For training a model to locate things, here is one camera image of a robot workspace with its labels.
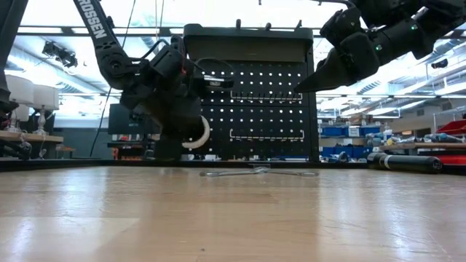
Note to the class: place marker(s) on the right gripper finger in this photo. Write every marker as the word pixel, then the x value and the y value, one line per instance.
pixel 327 76

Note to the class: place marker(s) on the white tape roll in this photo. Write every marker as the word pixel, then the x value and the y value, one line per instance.
pixel 205 134

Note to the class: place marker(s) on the silver black spirit level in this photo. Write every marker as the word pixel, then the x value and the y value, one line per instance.
pixel 218 80

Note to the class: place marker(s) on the silver combination wrench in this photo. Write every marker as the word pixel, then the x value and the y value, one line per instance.
pixel 225 173
pixel 298 174

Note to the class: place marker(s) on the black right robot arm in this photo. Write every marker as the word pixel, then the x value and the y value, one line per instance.
pixel 418 29

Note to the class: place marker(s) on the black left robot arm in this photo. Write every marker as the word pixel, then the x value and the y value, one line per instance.
pixel 109 54

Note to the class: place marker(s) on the black peg board cart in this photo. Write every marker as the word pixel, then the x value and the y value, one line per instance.
pixel 255 47

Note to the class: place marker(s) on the blue storage bin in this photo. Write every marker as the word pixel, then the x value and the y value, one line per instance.
pixel 369 131
pixel 332 131

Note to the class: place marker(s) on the black monitor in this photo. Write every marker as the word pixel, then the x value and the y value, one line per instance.
pixel 120 120

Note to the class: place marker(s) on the wooden workbench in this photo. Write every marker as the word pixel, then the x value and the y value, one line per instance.
pixel 422 146

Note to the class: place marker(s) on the black flashlight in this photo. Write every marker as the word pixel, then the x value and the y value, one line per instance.
pixel 407 163

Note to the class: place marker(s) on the red storage bin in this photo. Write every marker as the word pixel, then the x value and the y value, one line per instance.
pixel 455 128

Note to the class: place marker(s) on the black ceiling light fixture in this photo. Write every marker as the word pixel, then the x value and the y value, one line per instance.
pixel 60 54

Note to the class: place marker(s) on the white shaded table lamp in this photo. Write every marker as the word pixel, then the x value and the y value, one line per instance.
pixel 20 89
pixel 45 96

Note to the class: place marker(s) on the red plastic tray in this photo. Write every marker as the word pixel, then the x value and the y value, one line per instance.
pixel 453 160

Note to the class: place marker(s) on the wooden background desk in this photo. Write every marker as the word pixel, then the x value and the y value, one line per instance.
pixel 32 137

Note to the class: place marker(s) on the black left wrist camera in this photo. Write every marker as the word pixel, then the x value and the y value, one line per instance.
pixel 165 60

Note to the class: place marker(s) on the black ceiling camera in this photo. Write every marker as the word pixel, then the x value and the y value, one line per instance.
pixel 440 63

